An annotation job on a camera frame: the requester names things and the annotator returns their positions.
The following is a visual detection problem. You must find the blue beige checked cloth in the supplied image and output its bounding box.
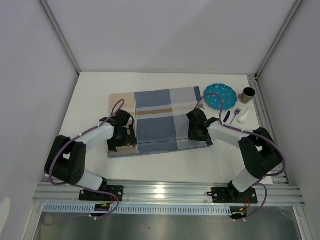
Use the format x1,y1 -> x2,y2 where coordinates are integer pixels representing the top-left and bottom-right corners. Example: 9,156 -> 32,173
108,86 -> 213,158

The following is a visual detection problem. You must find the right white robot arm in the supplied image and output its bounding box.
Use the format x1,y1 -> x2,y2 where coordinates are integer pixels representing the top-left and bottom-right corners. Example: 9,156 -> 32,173
186,108 -> 285,202

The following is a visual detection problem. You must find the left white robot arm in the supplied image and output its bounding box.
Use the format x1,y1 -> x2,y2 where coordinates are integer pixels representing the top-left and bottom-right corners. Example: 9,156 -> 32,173
44,110 -> 137,201

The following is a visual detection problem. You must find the purple knife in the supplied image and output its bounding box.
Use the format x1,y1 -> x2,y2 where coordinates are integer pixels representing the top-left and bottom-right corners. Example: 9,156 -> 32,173
223,110 -> 231,123

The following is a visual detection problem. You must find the purple teal fork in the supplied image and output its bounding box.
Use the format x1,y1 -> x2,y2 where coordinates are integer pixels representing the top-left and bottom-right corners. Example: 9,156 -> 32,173
230,108 -> 242,125

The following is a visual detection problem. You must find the teal dotted plate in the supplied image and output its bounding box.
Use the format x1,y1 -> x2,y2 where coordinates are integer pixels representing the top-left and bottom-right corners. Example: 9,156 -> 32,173
204,83 -> 238,111

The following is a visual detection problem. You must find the white ceramic spoon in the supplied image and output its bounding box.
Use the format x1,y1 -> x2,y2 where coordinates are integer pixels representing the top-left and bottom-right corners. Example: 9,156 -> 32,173
238,108 -> 251,124

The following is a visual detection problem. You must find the brown mug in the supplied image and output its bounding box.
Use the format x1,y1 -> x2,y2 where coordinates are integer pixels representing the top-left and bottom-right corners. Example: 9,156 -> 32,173
238,87 -> 256,104

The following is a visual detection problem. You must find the aluminium mounting rail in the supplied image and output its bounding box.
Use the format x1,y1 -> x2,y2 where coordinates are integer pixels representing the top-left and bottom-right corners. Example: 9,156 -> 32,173
33,180 -> 305,207

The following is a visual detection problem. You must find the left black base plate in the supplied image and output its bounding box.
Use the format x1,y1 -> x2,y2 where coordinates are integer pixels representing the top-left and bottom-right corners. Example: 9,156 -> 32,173
78,185 -> 124,202

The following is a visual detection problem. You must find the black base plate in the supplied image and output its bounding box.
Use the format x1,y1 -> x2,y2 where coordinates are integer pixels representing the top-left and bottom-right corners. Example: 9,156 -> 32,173
206,187 -> 258,204
78,185 -> 124,202

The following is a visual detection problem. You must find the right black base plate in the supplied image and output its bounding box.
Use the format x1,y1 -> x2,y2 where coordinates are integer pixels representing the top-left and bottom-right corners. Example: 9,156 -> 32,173
206,187 -> 258,204

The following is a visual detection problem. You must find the white slotted cable duct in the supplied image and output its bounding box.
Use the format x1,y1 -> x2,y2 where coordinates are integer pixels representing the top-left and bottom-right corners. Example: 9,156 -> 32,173
43,203 -> 232,216

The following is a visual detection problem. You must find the left aluminium frame post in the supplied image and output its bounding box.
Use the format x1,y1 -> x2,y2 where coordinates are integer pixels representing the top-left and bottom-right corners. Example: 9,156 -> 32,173
37,0 -> 81,76

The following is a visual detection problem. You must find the aluminium frame post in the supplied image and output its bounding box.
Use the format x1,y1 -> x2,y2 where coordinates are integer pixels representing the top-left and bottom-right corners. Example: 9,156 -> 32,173
37,0 -> 81,76
255,0 -> 305,80

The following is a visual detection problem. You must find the right aluminium frame post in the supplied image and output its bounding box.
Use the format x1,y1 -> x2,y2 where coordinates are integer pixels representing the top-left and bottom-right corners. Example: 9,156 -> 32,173
255,0 -> 305,80

